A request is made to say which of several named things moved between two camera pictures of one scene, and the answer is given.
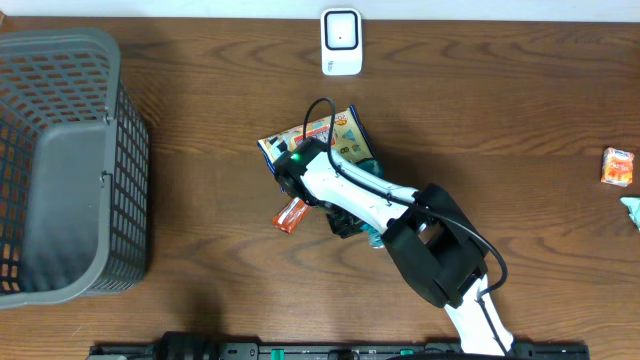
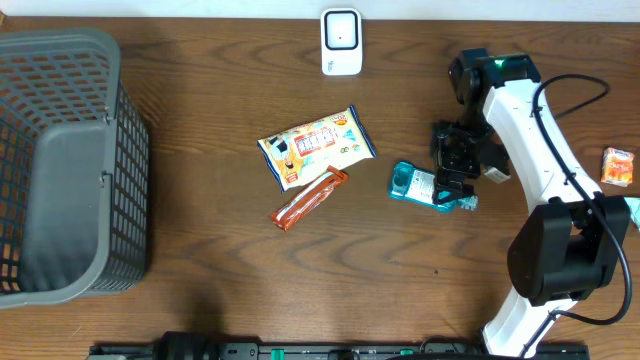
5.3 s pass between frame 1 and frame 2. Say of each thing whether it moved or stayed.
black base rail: stayed
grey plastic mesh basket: stayed
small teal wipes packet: stayed
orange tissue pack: stayed
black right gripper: moved
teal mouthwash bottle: moved
